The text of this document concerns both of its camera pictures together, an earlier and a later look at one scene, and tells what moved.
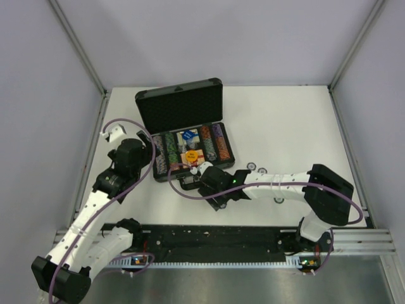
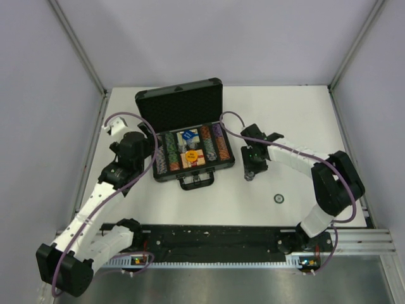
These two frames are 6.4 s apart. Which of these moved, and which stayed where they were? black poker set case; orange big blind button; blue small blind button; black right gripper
Moved: black right gripper
Stayed: black poker set case; blue small blind button; orange big blind button
